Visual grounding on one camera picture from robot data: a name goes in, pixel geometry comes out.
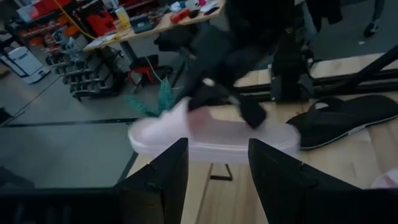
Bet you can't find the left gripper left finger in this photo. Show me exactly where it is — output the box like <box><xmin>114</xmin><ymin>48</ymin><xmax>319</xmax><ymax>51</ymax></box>
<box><xmin>117</xmin><ymin>138</ymin><xmax>190</xmax><ymax>224</ymax></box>

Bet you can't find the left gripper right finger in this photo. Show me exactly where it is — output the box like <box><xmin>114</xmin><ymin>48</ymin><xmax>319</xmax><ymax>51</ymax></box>
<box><xmin>248</xmin><ymin>138</ymin><xmax>368</xmax><ymax>224</ymax></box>

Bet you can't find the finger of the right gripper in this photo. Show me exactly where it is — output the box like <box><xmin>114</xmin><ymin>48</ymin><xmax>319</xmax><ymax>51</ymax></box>
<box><xmin>238</xmin><ymin>95</ymin><xmax>267</xmax><ymax>129</ymax></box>
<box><xmin>187</xmin><ymin>83</ymin><xmax>219</xmax><ymax>112</ymax></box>

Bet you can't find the pink slide sandal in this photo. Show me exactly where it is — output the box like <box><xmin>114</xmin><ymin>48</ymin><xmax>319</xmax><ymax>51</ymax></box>
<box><xmin>127</xmin><ymin>97</ymin><xmax>302</xmax><ymax>165</ymax></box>
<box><xmin>371</xmin><ymin>167</ymin><xmax>398</xmax><ymax>190</ymax></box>

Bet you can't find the black flip-flop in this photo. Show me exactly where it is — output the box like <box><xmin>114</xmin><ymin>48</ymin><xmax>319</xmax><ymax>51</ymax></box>
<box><xmin>285</xmin><ymin>94</ymin><xmax>398</xmax><ymax>151</ymax></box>

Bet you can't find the green plant in white pot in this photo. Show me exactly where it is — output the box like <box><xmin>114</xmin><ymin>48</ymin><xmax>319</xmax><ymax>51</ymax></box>
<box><xmin>124</xmin><ymin>77</ymin><xmax>180</xmax><ymax>118</ymax></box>

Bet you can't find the red and black cart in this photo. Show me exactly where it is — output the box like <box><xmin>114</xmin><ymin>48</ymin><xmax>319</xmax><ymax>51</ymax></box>
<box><xmin>126</xmin><ymin>54</ymin><xmax>174</xmax><ymax>94</ymax></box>

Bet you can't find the wooden workbench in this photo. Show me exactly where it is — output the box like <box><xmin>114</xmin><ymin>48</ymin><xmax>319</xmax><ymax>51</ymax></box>
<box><xmin>83</xmin><ymin>0</ymin><xmax>225</xmax><ymax>52</ymax></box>

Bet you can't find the storage rack with red bins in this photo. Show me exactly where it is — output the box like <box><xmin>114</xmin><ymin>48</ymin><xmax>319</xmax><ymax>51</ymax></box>
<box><xmin>14</xmin><ymin>0</ymin><xmax>127</xmax><ymax>101</ymax></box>

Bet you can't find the white box appliance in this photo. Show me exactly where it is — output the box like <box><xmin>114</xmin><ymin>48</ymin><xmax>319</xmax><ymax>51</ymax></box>
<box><xmin>0</xmin><ymin>46</ymin><xmax>51</xmax><ymax>85</ymax></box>

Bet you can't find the wooden shelf with black frame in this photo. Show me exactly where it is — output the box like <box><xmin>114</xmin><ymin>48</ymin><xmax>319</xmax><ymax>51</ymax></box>
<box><xmin>116</xmin><ymin>151</ymin><xmax>271</xmax><ymax>224</ymax></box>

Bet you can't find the long white cable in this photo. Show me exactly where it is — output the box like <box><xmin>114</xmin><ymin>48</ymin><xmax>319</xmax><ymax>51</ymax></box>
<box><xmin>144</xmin><ymin>55</ymin><xmax>165</xmax><ymax>83</ymax></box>

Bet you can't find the black metal table frame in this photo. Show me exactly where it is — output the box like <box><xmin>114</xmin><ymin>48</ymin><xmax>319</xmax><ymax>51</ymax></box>
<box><xmin>234</xmin><ymin>43</ymin><xmax>398</xmax><ymax>103</ymax></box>

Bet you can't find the yellow cable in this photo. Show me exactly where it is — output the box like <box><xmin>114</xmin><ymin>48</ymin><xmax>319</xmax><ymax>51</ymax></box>
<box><xmin>52</xmin><ymin>0</ymin><xmax>97</xmax><ymax>40</ymax></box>

